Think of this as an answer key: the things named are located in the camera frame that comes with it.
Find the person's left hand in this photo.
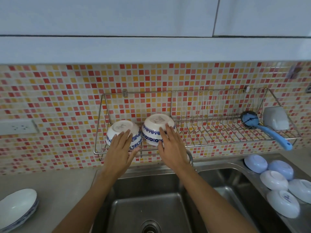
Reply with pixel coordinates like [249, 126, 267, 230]
[103, 130, 141, 178]

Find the person's right hand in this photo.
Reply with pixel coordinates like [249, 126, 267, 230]
[157, 123, 192, 172]

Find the white bowl blue floral band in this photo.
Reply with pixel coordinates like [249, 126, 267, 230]
[105, 120, 142, 151]
[141, 113, 176, 146]

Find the person's left forearm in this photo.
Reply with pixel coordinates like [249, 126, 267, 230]
[52, 167, 125, 233]

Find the person's right forearm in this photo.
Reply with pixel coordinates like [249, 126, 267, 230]
[174, 164, 258, 233]

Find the chrome faucet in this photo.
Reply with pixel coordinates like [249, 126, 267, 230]
[186, 150, 197, 171]

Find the stainless steel double sink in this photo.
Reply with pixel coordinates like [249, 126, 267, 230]
[91, 153, 311, 233]

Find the sink drain strainer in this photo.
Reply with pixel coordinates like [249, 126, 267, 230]
[141, 220, 162, 233]

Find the pale blue plastic bowl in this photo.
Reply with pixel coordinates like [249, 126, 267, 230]
[260, 170, 289, 191]
[288, 179, 311, 204]
[244, 154, 268, 174]
[267, 160, 294, 180]

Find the white cabinet bottom panel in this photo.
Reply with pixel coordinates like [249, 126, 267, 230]
[0, 36, 311, 65]

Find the blue dish brush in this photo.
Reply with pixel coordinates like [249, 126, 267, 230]
[240, 111, 293, 151]

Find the white plastic cup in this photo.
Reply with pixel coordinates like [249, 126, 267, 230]
[263, 106, 290, 131]

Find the pale bowl with blue mark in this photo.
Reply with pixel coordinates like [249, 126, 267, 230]
[266, 190, 301, 219]

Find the blue rimmed plate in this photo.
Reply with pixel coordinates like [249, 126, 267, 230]
[0, 200, 40, 233]

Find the white deep plate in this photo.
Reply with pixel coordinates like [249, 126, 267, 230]
[0, 189, 37, 225]

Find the steel wire dish rack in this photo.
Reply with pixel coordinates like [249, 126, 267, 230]
[93, 88, 302, 161]

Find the white wall socket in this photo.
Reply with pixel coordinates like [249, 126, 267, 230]
[0, 119, 39, 135]

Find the white wall cabinet door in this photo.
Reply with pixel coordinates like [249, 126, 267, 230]
[213, 0, 311, 38]
[0, 0, 220, 38]

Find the clear adhesive wall hook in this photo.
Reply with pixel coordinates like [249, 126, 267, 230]
[289, 65, 303, 79]

